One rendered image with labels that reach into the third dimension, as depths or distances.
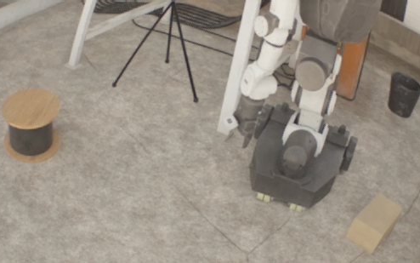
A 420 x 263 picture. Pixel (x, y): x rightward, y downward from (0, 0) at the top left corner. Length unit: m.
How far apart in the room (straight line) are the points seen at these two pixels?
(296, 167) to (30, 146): 1.33
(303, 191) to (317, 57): 0.78
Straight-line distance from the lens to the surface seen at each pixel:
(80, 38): 3.38
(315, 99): 2.17
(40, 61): 3.58
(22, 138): 2.49
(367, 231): 2.33
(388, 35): 5.29
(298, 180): 2.35
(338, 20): 1.69
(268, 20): 1.74
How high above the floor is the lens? 1.52
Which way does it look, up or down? 31 degrees down
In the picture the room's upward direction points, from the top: 12 degrees clockwise
